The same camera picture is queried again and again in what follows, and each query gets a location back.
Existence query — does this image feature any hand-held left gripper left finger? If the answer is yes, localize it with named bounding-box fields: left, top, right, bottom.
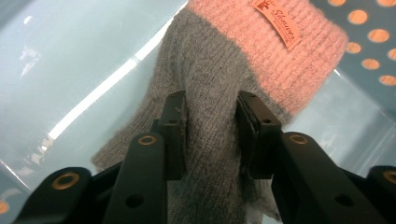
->
left=151, top=91, right=188, bottom=181

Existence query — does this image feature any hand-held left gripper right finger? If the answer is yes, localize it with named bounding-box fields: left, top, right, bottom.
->
left=236, top=90, right=283, bottom=180

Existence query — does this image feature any grey pink labelled fingerless glove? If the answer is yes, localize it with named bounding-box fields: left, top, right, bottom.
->
left=92, top=0, right=349, bottom=224

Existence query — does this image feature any clear plastic bin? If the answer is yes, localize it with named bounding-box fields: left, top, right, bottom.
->
left=0, top=0, right=396, bottom=224

